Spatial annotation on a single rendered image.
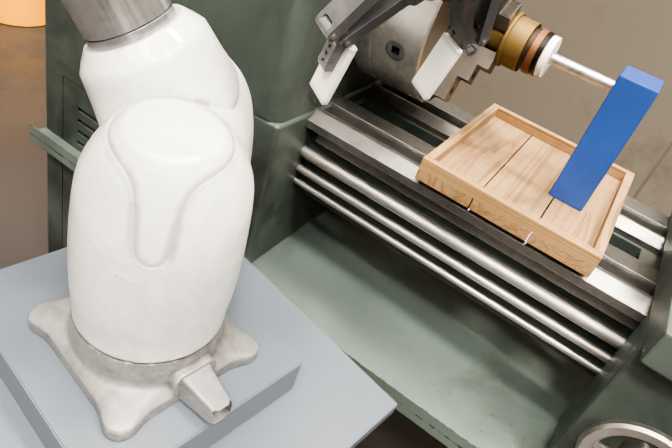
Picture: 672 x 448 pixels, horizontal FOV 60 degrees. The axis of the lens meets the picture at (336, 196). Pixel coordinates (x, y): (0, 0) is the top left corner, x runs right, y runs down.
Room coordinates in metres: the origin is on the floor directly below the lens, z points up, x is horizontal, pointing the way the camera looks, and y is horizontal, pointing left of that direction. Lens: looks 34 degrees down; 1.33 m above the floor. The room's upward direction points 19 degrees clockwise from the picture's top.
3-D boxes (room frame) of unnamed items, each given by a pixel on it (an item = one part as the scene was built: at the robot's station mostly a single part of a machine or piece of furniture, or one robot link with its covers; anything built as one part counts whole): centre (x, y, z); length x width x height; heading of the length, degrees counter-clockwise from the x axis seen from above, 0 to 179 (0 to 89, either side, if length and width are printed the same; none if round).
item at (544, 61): (0.93, -0.30, 1.08); 0.13 x 0.07 x 0.07; 68
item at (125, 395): (0.39, 0.13, 0.83); 0.22 x 0.18 x 0.06; 58
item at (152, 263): (0.42, 0.15, 0.97); 0.18 x 0.16 x 0.22; 16
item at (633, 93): (0.90, -0.38, 1.00); 0.08 x 0.06 x 0.23; 158
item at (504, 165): (0.93, -0.32, 0.89); 0.36 x 0.30 x 0.04; 158
